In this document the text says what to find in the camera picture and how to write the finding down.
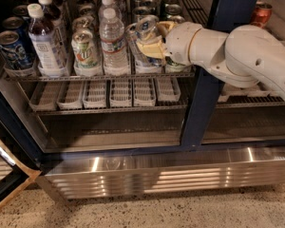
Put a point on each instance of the front green soda can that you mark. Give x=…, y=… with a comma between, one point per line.
x=172, y=67

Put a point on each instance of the blue pepsi can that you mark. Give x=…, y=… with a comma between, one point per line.
x=18, y=25
x=14, y=51

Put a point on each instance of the dark tea bottle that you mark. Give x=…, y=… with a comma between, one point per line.
x=41, y=32
x=53, y=13

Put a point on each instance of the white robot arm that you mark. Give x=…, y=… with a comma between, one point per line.
x=243, y=57

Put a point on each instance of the wire shelf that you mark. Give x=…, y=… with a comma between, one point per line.
x=116, y=95
x=191, y=10

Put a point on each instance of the green soda can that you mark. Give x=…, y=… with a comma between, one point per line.
x=172, y=10
x=177, y=19
x=172, y=67

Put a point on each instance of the blue fridge door frame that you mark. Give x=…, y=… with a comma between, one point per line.
x=225, y=15

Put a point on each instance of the red soda can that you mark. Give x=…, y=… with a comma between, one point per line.
x=261, y=15

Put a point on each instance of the top wire shelf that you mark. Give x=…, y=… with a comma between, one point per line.
x=191, y=10

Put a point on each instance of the open fridge door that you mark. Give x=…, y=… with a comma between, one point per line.
x=14, y=175

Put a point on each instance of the front blue pepsi can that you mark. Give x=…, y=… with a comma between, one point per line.
x=14, y=51

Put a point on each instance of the front dark tea bottle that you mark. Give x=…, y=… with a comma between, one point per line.
x=41, y=32

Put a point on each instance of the front clear water bottle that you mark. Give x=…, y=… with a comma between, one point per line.
x=112, y=41

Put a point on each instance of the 7up can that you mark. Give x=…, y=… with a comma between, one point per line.
x=83, y=22
x=85, y=49

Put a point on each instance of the steel fridge bottom grille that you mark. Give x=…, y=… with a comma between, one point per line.
x=87, y=177

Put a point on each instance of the front 7up can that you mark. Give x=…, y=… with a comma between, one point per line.
x=85, y=49

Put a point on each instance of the red bull can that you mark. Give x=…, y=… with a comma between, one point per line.
x=151, y=4
x=148, y=33
x=132, y=37
x=138, y=13

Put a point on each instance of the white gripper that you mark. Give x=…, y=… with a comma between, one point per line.
x=180, y=44

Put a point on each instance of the lower wire shelf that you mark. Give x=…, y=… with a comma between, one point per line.
x=116, y=95

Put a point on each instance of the clear water bottle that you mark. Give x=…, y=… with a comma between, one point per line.
x=106, y=4
x=112, y=41

